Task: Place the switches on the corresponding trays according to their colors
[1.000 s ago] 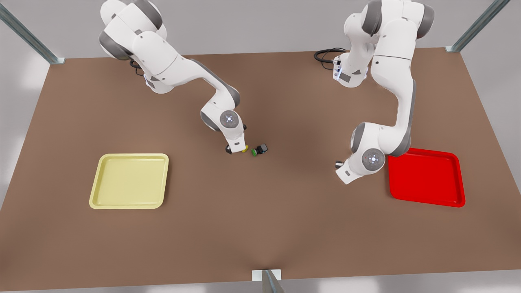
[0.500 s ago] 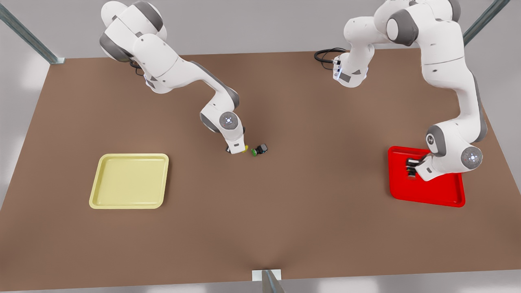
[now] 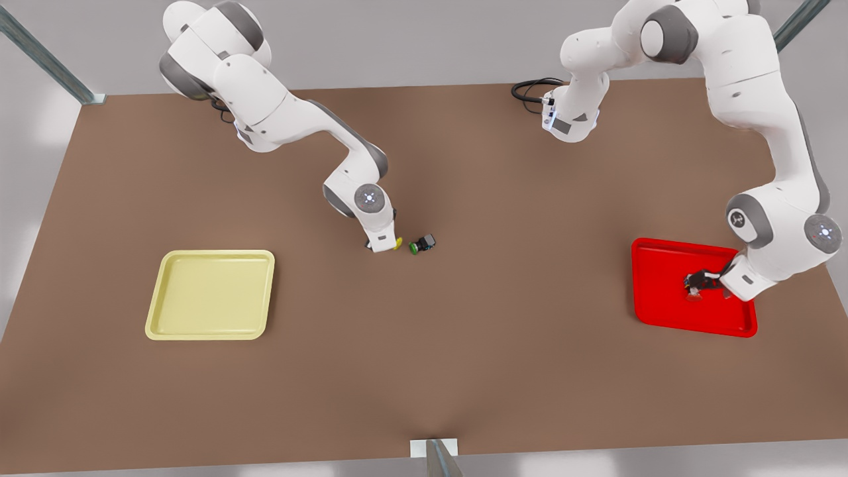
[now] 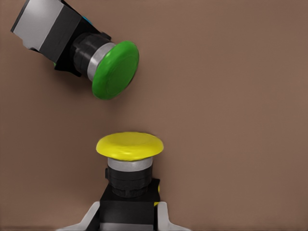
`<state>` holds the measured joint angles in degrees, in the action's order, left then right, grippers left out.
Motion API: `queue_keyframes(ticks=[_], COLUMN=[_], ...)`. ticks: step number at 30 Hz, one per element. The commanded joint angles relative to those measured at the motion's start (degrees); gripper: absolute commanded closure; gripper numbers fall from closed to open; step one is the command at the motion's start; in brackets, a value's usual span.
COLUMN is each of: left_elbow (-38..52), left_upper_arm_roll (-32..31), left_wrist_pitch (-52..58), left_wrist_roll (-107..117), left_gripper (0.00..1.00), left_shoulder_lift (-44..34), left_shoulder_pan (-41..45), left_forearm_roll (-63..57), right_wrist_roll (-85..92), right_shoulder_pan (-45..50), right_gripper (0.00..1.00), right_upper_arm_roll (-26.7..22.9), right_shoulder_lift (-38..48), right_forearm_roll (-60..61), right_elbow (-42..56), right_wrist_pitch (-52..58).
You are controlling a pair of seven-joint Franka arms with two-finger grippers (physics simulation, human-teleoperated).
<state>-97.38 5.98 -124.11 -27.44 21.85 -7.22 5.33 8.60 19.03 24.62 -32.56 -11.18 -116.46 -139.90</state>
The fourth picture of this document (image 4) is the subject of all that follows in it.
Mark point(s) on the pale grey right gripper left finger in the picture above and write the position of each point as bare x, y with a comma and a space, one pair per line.
89, 216

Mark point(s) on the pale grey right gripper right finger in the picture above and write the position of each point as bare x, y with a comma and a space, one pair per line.
164, 217

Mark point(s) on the green mushroom push-button switch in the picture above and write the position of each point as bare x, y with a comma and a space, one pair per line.
106, 65

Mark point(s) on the yellow mushroom push-button switch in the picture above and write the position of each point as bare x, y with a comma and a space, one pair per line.
130, 168

